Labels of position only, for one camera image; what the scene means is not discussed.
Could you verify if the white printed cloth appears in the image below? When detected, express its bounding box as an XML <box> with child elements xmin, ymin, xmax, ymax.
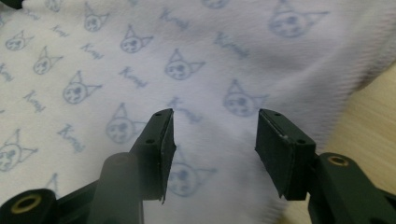
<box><xmin>0</xmin><ymin>0</ymin><xmax>396</xmax><ymax>224</ymax></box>

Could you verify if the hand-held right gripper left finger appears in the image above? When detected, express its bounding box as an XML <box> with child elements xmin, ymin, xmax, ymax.
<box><xmin>129</xmin><ymin>107</ymin><xmax>177</xmax><ymax>205</ymax></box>

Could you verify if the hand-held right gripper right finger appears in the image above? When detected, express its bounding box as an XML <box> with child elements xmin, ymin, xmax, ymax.
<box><xmin>255</xmin><ymin>107</ymin><xmax>318</xmax><ymax>202</ymax></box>

